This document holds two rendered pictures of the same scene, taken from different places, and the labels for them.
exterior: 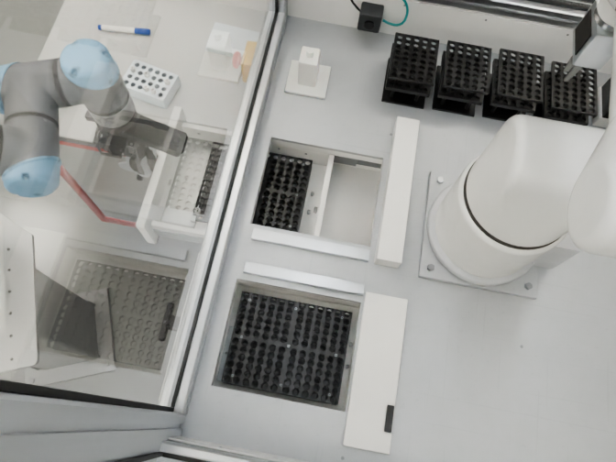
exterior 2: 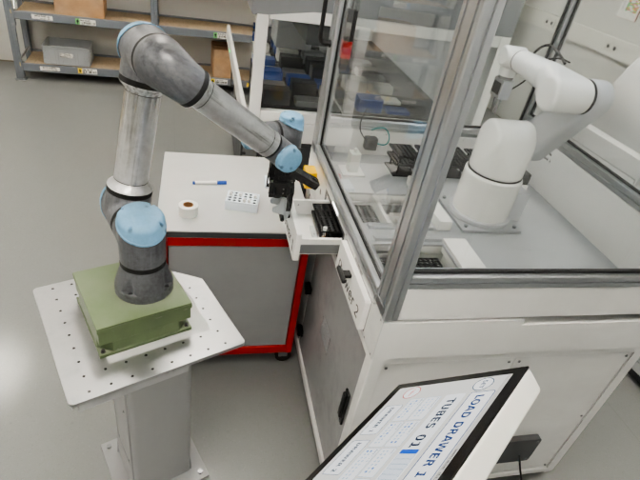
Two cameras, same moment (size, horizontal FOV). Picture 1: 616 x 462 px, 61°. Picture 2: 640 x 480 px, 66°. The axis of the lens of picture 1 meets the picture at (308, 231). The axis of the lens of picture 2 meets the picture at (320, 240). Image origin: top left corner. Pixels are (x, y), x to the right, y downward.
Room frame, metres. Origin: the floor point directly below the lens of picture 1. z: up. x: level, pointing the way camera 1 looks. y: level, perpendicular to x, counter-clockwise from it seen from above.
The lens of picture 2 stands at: (-0.88, 0.73, 1.79)
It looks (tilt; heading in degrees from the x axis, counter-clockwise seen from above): 34 degrees down; 339
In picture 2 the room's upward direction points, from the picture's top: 11 degrees clockwise
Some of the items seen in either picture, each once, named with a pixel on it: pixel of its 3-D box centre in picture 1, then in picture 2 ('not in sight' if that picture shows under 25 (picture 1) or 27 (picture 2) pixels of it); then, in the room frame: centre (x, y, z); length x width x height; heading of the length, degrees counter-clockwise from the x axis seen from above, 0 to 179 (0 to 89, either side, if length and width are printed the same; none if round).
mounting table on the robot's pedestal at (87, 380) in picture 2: not in sight; (138, 330); (0.19, 0.82, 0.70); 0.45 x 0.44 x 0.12; 110
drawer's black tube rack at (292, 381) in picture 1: (288, 347); not in sight; (0.14, 0.01, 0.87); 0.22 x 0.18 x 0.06; 87
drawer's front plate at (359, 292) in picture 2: not in sight; (351, 282); (0.15, 0.21, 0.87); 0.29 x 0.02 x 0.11; 177
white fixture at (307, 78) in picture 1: (309, 66); not in sight; (0.72, 0.04, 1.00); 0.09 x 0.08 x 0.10; 87
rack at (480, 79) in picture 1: (461, 79); not in sight; (0.74, -0.28, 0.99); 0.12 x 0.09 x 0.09; 177
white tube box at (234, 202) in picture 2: not in sight; (242, 201); (0.77, 0.45, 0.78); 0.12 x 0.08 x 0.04; 75
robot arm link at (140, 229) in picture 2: not in sight; (141, 233); (0.21, 0.79, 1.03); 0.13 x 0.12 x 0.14; 18
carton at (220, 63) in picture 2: not in sight; (231, 60); (4.37, 0.06, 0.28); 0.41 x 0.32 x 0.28; 90
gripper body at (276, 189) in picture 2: not in sight; (282, 177); (0.48, 0.38, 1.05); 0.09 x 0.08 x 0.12; 87
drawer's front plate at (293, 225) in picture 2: not in sight; (290, 222); (0.48, 0.33, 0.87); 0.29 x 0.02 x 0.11; 177
